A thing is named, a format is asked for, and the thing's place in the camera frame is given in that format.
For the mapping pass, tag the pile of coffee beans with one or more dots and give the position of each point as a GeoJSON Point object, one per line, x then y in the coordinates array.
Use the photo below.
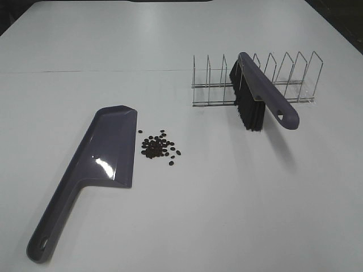
{"type": "Point", "coordinates": [160, 146]}

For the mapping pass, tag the purple plastic dustpan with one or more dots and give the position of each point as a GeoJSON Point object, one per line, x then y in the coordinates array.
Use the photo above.
{"type": "Point", "coordinates": [104, 157]}

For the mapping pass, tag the purple hand brush black bristles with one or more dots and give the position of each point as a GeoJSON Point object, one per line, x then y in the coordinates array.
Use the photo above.
{"type": "Point", "coordinates": [254, 92]}

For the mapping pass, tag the chrome wire dish rack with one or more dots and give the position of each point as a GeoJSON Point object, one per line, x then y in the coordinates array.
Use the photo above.
{"type": "Point", "coordinates": [296, 78]}

